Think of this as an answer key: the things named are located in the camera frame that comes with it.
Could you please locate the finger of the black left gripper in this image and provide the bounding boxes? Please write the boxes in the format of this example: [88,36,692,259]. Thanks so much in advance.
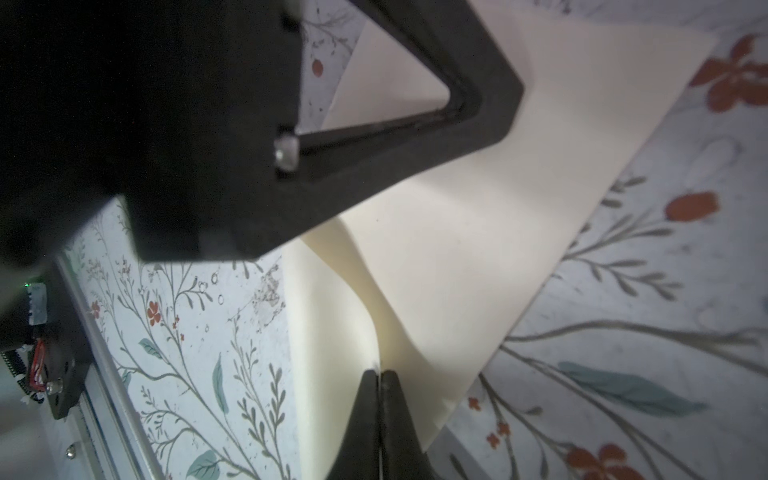
[272,1,524,247]

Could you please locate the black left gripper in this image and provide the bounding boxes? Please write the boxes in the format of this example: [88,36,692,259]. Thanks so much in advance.
[1,1,303,270]

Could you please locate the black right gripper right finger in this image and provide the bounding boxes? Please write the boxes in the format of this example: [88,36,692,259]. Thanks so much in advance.
[379,370,434,480]

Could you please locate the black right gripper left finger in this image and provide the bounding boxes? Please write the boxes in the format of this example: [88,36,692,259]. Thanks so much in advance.
[327,370,380,480]

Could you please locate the cream square paper sheet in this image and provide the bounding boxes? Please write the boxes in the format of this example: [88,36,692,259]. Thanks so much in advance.
[281,1,717,479]

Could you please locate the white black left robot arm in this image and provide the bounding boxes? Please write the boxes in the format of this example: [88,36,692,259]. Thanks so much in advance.
[1,1,524,418]

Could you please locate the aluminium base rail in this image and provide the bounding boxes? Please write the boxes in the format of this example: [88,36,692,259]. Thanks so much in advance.
[56,254,165,479]

